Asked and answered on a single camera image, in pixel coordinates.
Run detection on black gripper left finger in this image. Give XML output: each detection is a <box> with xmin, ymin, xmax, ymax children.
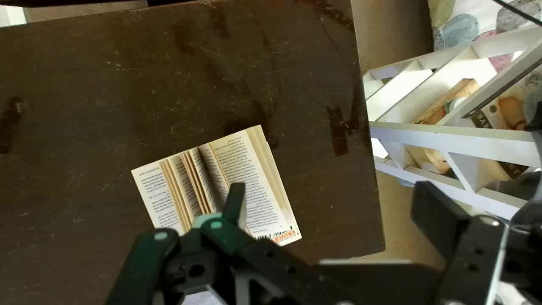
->
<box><xmin>103</xmin><ymin>182</ymin><xmax>267</xmax><ymax>305</ymax></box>

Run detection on thin black cable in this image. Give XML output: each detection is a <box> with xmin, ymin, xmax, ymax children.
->
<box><xmin>493</xmin><ymin>0</ymin><xmax>542</xmax><ymax>28</ymax></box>

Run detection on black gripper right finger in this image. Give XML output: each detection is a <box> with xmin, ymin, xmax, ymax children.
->
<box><xmin>410</xmin><ymin>180</ymin><xmax>511</xmax><ymax>305</ymax></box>

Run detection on purple paperback book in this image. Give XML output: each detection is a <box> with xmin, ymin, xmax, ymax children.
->
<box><xmin>130</xmin><ymin>125</ymin><xmax>303</xmax><ymax>250</ymax></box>

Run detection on white nightstand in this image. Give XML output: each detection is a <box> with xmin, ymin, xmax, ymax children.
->
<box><xmin>361</xmin><ymin>25</ymin><xmax>542</xmax><ymax>223</ymax></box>

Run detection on patterned bed quilt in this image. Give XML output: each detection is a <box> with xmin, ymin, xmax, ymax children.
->
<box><xmin>427</xmin><ymin>0</ymin><xmax>542</xmax><ymax>55</ymax></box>

